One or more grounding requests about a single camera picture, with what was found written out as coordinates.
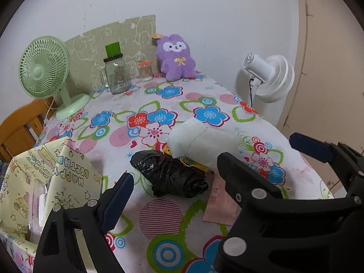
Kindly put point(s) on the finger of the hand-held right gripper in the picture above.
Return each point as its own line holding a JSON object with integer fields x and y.
{"x": 250, "y": 182}
{"x": 310, "y": 148}

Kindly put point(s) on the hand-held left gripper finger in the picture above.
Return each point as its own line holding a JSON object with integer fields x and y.
{"x": 119, "y": 202}

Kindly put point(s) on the pink face mask packet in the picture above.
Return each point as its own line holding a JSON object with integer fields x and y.
{"x": 221, "y": 202}

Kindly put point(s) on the yellow patterned gift box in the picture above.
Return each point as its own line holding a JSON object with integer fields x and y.
{"x": 74, "y": 176}

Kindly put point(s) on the small yellow printed packet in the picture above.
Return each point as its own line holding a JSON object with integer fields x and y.
{"x": 194, "y": 164}

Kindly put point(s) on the black plastic bag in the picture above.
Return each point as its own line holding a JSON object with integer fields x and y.
{"x": 170, "y": 173}

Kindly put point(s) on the white sock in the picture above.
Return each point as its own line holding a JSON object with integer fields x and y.
{"x": 204, "y": 142}

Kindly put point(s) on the clear plastic packet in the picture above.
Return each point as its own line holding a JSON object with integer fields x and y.
{"x": 37, "y": 213}

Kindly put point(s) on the floral tablecloth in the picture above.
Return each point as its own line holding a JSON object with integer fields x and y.
{"x": 159, "y": 213}

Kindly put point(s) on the white standing fan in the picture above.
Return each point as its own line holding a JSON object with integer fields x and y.
{"x": 273, "y": 76}

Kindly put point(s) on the beige door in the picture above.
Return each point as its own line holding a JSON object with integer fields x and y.
{"x": 335, "y": 62}

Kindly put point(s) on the wooden bed headboard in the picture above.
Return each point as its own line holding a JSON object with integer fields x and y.
{"x": 20, "y": 128}

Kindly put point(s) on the glass jar with green cap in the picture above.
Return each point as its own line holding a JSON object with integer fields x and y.
{"x": 115, "y": 74}

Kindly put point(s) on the small cotton swab jar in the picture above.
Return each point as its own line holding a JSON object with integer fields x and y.
{"x": 145, "y": 72}

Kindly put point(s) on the purple plush bunny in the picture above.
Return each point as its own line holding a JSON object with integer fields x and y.
{"x": 176, "y": 59}

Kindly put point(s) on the green desk fan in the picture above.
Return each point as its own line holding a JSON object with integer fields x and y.
{"x": 42, "y": 68}

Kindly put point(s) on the green patterned board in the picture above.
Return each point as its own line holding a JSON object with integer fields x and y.
{"x": 128, "y": 31}

